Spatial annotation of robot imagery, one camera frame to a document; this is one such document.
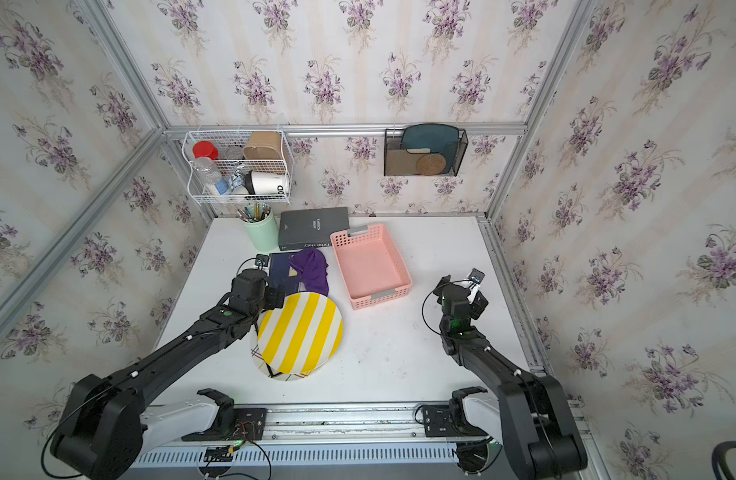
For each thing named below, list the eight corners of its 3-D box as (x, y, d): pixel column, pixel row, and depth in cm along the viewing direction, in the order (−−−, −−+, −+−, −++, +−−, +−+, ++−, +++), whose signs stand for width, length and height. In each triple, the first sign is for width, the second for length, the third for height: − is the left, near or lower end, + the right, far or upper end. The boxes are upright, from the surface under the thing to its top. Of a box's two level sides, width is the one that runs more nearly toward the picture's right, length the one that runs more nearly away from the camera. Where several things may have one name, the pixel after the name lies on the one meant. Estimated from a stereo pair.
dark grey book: (279, 251, 109) (276, 244, 106) (281, 218, 121) (279, 211, 118) (352, 243, 112) (351, 237, 109) (347, 212, 123) (347, 205, 120)
